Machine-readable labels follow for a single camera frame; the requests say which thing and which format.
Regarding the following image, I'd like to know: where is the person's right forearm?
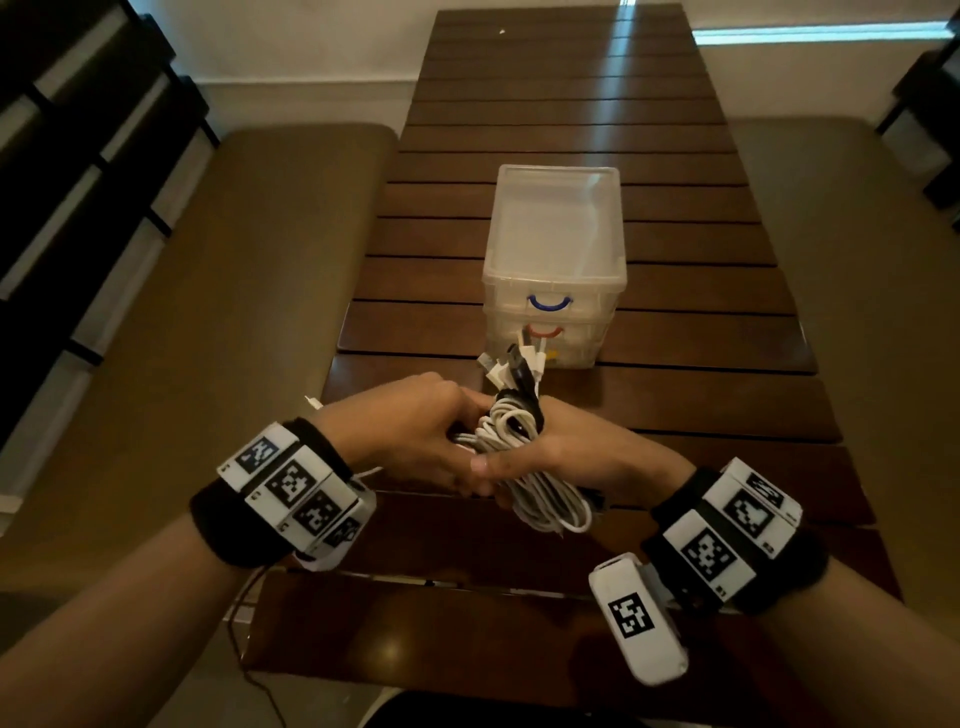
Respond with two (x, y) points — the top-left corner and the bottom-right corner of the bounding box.
(761, 558), (960, 728)

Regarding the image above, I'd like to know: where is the brown bench cushion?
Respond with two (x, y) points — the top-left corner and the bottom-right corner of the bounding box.
(0, 123), (399, 601)
(731, 116), (960, 624)

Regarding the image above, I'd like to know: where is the person's black garment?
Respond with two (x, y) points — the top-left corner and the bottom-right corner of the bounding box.
(374, 691), (624, 728)

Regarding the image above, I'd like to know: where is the black marker wristband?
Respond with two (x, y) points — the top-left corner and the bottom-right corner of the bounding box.
(188, 417), (378, 570)
(641, 457), (830, 618)

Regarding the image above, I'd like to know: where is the person's left hand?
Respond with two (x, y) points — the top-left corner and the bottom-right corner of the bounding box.
(311, 372), (493, 496)

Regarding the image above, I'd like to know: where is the clear drawer yellow handle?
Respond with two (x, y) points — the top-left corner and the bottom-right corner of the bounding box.
(487, 341), (605, 370)

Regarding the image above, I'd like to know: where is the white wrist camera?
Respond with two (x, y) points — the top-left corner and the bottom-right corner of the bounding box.
(588, 553), (690, 688)
(292, 524), (378, 574)

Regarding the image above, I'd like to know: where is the person's right hand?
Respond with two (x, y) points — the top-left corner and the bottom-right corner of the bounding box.
(470, 395), (699, 519)

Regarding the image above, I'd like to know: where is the person's left forearm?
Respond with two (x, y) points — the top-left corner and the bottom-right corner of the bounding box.
(0, 513), (253, 728)

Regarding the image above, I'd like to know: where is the tangle of white cables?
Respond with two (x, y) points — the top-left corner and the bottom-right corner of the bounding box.
(449, 333), (594, 538)

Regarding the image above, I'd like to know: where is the thin black camera cable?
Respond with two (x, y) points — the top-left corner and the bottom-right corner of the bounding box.
(224, 566), (290, 728)

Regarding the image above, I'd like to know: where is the clear drawer blue handle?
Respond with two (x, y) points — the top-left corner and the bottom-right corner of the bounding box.
(483, 275), (626, 320)

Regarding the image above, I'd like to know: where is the brown slatted wooden table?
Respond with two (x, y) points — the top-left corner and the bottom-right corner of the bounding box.
(239, 3), (901, 721)

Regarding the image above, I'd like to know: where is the clear drawer red handle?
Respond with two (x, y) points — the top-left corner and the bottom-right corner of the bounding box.
(485, 311), (616, 346)

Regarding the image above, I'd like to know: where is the clear plastic three-drawer organiser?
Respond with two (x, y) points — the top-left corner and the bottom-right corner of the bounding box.
(481, 164), (628, 370)

